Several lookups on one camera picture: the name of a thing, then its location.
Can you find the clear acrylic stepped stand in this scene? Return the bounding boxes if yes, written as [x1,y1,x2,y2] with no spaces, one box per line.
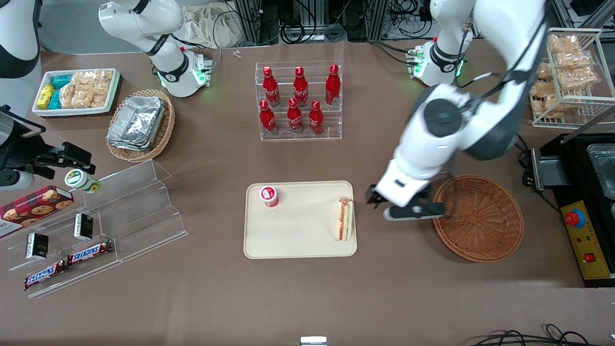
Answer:
[0,160,189,299]

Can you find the grey metal box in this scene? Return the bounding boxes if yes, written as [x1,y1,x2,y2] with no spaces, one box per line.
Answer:
[523,147,570,191]

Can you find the red strawberry yogurt cup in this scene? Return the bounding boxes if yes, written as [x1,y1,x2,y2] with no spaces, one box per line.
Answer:
[260,185,280,208]

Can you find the aluminium foil container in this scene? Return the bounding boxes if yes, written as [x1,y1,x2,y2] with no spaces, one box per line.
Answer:
[107,96,166,152]

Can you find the triangle sandwich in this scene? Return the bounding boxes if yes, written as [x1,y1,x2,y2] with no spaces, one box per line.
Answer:
[334,196,354,242]

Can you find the dark brown round wicker basket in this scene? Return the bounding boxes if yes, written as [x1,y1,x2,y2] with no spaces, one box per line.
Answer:
[431,174,525,263]

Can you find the light wicker basket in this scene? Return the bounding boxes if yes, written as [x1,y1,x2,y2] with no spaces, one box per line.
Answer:
[105,88,176,163]

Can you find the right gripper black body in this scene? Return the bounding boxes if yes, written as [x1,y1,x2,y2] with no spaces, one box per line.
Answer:
[0,139,37,173]

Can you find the black arm base cable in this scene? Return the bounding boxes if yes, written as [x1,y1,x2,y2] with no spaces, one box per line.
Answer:
[369,40,415,65]
[173,33,222,74]

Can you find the black appliance cable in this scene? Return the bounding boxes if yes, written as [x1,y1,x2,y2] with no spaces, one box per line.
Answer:
[515,135,563,214]

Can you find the yellow control panel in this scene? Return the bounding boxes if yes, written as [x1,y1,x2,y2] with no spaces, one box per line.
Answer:
[561,200,613,280]

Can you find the black left arm base cable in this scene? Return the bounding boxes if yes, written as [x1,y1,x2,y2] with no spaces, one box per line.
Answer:
[369,40,415,65]

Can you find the clear acrylic bottle rack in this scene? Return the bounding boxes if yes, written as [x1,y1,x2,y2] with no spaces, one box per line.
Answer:
[255,61,343,142]

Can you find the Snickers chocolate bar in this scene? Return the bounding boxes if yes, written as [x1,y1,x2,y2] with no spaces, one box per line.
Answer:
[24,259,68,291]
[67,239,114,266]

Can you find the white wire rack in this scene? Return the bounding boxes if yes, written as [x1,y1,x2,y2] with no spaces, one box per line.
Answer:
[530,27,615,129]

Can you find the red cola bottle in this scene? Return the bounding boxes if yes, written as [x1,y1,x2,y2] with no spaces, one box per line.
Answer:
[262,66,281,107]
[325,64,341,106]
[287,98,304,135]
[259,99,278,136]
[293,66,309,107]
[308,99,324,136]

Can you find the red plaid cookie box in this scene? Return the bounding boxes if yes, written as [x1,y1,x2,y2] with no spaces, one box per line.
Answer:
[0,185,75,239]

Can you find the green sunflower yogurt cup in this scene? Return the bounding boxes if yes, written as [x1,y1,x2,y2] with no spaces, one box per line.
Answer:
[65,169,101,194]

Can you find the black floor cables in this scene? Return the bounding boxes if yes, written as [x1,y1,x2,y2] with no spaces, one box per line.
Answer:
[468,324,615,346]

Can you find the small black carton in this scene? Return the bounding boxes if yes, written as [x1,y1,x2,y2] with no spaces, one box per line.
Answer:
[74,213,94,241]
[25,233,49,260]

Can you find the white plastic bin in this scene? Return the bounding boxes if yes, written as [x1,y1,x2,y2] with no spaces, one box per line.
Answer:
[32,68,121,118]

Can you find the steel pan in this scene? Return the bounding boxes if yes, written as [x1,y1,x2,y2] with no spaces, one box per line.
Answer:
[587,143,615,200]

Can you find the white cloth bag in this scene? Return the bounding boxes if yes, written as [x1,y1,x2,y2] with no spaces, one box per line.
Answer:
[180,4,243,49]

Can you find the yellow snack packet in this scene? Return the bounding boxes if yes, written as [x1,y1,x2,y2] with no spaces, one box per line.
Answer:
[37,84,55,110]

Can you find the black right arm base cable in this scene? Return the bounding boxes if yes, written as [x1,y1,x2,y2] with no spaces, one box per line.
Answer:
[173,33,222,74]

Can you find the cream plastic tray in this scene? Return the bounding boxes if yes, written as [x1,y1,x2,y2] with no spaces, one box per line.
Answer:
[244,180,357,260]

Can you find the black appliance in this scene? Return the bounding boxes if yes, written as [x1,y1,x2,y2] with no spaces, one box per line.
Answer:
[553,132,615,288]

